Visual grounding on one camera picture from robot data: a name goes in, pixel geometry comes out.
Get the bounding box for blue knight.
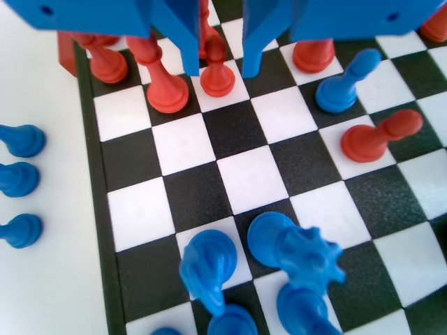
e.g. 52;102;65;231
178;229;239;317
0;161;41;198

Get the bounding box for red queen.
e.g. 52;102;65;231
418;6;447;45

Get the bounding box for black and white chessboard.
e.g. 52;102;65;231
75;0;447;335

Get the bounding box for red bishop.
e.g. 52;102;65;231
126;34;190;114

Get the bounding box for blue queen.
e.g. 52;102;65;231
247;211;347;297

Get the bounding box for blue bishop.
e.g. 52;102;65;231
0;124;47;159

